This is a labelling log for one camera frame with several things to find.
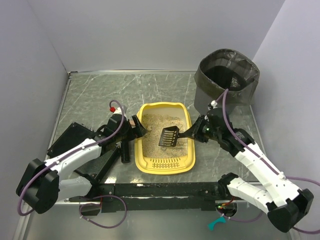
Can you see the black ribbed tray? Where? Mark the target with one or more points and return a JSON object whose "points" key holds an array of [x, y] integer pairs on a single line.
{"points": [[93, 170]]}

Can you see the black glitter microphone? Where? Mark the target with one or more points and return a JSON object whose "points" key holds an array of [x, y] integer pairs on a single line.
{"points": [[125, 152]]}

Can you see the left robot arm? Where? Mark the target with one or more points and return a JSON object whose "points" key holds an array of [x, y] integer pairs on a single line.
{"points": [[44, 183]]}

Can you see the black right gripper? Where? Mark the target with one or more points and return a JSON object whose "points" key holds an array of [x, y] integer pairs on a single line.
{"points": [[198, 129]]}

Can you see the teal plastic piece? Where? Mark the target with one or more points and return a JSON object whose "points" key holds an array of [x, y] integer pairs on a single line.
{"points": [[219, 220]]}

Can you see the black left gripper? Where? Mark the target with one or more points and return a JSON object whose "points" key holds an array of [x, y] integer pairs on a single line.
{"points": [[133, 127]]}

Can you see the black slotted litter scoop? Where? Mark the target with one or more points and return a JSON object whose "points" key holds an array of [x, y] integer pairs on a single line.
{"points": [[170, 135]]}

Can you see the grey trash bin with bag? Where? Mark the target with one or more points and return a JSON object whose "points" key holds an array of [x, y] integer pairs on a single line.
{"points": [[225, 69]]}

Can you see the cat litter pellets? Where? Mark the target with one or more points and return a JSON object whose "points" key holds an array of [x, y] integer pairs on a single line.
{"points": [[154, 123]]}

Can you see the yellow litter box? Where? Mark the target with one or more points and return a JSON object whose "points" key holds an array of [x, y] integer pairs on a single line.
{"points": [[165, 166]]}

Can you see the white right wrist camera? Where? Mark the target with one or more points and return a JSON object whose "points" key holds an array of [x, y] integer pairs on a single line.
{"points": [[213, 105]]}

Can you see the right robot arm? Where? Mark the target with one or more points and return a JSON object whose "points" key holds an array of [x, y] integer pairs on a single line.
{"points": [[284, 203]]}

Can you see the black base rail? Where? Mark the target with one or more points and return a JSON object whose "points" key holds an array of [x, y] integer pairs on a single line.
{"points": [[156, 196]]}

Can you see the wooden block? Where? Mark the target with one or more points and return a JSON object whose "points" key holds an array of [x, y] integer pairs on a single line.
{"points": [[131, 123]]}

